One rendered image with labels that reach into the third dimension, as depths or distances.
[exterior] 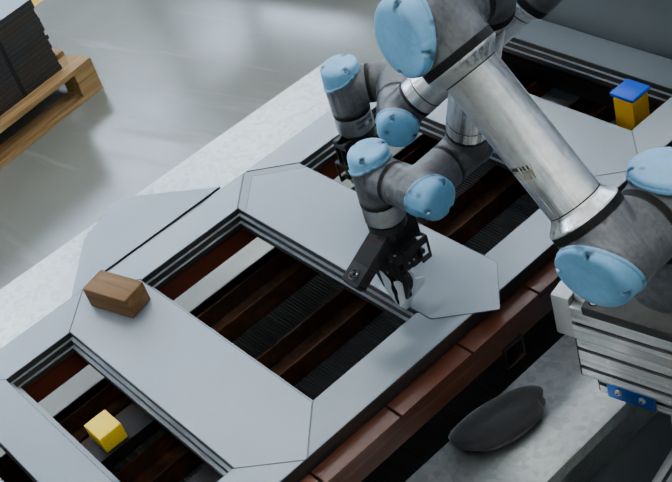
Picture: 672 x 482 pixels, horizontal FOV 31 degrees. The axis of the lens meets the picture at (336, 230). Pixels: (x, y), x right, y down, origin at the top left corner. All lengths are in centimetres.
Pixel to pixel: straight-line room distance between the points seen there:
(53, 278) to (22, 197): 178
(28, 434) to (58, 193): 228
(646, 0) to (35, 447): 157
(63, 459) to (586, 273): 103
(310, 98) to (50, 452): 123
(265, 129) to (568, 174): 144
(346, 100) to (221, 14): 300
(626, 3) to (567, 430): 103
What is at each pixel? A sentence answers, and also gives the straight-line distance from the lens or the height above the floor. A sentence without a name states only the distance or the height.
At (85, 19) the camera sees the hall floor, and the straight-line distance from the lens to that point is 562.
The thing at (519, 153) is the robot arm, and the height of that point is 137.
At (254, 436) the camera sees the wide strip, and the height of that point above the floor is 85.
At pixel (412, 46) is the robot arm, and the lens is 164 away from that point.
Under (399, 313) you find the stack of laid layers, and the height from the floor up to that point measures 83.
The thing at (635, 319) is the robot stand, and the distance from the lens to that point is 187.
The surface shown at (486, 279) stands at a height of 85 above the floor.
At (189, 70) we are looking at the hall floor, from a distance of 492.
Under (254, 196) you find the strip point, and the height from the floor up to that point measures 85.
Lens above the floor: 237
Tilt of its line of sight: 38 degrees down
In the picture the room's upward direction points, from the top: 18 degrees counter-clockwise
